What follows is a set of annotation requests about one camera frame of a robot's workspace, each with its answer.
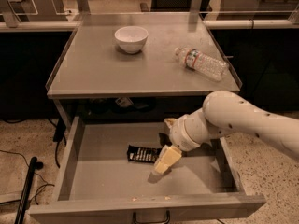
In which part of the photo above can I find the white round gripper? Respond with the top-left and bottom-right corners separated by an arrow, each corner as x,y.
153,114 -> 209,175

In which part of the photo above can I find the black rxbar chocolate bar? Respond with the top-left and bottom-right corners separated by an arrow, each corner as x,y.
127,145 -> 162,163

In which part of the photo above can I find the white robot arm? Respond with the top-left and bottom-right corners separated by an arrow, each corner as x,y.
153,91 -> 299,175

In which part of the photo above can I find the grey open top drawer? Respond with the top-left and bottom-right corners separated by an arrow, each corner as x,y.
29,117 -> 265,224

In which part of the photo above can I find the grey metal counter cabinet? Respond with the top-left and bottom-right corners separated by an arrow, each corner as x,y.
47,12 -> 242,126

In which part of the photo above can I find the clear plastic water bottle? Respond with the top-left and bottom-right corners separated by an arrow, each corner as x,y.
175,48 -> 229,82

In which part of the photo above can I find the white ceramic bowl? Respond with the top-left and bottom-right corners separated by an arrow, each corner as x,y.
114,26 -> 149,54

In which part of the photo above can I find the black pole on floor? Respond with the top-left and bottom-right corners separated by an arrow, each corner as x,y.
14,157 -> 43,224

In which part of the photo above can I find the black drawer handle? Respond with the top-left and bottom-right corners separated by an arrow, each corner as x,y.
132,210 -> 171,224

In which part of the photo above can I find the black floor cable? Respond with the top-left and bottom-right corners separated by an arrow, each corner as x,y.
0,148 -> 56,205

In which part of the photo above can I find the white horizontal rail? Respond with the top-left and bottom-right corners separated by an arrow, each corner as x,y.
0,19 -> 299,33

